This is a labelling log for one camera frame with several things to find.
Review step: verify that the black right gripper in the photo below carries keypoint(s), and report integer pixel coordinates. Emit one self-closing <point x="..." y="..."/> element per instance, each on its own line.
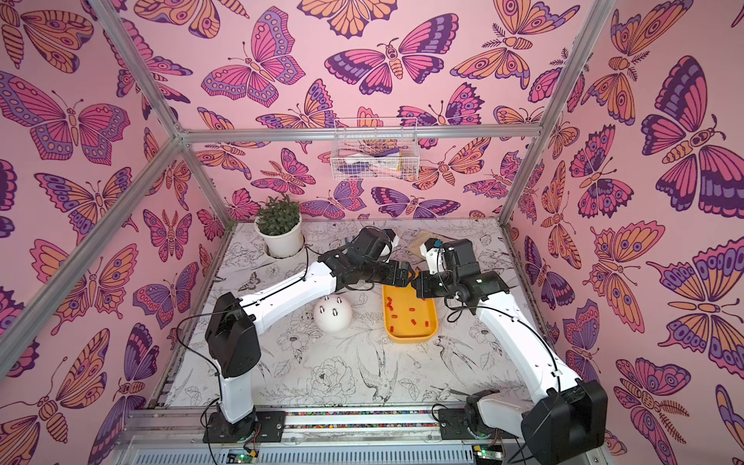
<point x="427" y="284"/>

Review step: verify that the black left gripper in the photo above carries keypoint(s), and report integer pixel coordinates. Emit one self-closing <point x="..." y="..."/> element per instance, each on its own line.
<point x="404" y="274"/>

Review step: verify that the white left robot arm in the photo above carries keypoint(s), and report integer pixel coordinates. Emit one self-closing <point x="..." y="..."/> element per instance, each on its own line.
<point x="237" y="322"/>

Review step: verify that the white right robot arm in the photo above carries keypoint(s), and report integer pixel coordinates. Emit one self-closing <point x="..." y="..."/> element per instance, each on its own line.
<point x="567" y="416"/>

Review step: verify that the white dome with screws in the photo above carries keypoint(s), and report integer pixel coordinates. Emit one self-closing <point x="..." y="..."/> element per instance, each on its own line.
<point x="332" y="314"/>

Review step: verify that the cream fabric work glove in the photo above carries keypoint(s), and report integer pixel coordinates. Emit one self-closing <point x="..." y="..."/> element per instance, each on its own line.
<point x="417" y="246"/>

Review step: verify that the yellow plastic tray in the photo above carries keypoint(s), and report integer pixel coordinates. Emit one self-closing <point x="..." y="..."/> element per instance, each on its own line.
<point x="408" y="319"/>

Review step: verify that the green plant in white pot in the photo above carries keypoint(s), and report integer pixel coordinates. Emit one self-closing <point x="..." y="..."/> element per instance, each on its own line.
<point x="278" y="223"/>

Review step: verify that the white wire wall basket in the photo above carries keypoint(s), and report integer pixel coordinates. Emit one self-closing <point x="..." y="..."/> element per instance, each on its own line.
<point x="375" y="148"/>

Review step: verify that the aluminium frame corner post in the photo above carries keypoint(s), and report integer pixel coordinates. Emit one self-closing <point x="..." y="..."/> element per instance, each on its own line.
<point x="114" y="27"/>

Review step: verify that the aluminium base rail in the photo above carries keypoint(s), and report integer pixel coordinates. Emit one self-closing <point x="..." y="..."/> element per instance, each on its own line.
<point x="303" y="426"/>

